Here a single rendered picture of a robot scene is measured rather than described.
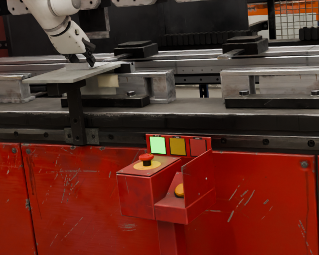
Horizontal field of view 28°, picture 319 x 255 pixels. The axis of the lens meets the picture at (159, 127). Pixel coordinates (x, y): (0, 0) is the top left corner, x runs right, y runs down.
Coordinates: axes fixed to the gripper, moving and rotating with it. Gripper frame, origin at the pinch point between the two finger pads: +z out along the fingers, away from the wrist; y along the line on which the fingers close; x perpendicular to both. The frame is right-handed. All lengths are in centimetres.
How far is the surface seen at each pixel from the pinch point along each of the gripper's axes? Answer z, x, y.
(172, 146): 5.2, 27.0, -36.9
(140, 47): 18.0, -20.7, -5.2
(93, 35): 0.7, -10.8, 0.7
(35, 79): -9.9, 15.2, 5.0
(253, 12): 117, -133, 4
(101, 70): -1.0, 4.9, -9.0
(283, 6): 113, -132, -13
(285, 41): 32, -34, -51
